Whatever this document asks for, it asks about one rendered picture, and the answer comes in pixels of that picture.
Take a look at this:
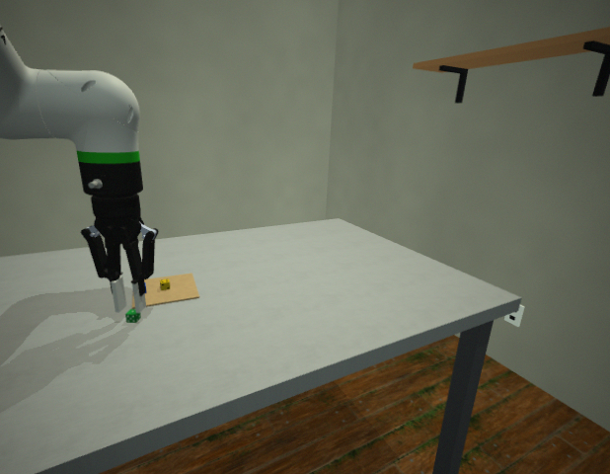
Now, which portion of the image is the tan square mat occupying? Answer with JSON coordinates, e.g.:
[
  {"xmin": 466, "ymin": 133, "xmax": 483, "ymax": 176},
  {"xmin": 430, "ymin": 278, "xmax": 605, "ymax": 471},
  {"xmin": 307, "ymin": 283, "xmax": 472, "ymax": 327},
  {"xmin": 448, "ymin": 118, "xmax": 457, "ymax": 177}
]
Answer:
[{"xmin": 144, "ymin": 274, "xmax": 199, "ymax": 307}]

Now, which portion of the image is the green die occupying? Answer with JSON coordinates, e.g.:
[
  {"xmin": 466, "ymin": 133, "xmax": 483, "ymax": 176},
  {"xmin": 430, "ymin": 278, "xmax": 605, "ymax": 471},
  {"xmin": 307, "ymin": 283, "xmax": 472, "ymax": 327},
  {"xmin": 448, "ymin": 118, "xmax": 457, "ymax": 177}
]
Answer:
[{"xmin": 125, "ymin": 309, "xmax": 141, "ymax": 323}]

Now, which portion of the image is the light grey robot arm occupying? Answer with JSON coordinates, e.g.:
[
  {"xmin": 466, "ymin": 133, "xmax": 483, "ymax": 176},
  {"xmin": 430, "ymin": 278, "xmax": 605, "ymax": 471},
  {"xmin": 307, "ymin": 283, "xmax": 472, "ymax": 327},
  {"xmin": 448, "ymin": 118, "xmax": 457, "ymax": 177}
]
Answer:
[{"xmin": 0, "ymin": 26, "xmax": 143, "ymax": 198}]

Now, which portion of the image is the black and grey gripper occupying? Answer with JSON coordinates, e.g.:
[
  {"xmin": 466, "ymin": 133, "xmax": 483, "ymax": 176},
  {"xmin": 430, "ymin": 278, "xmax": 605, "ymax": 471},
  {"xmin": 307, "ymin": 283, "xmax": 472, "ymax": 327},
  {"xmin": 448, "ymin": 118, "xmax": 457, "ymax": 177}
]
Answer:
[{"xmin": 81, "ymin": 194, "xmax": 158, "ymax": 313}]

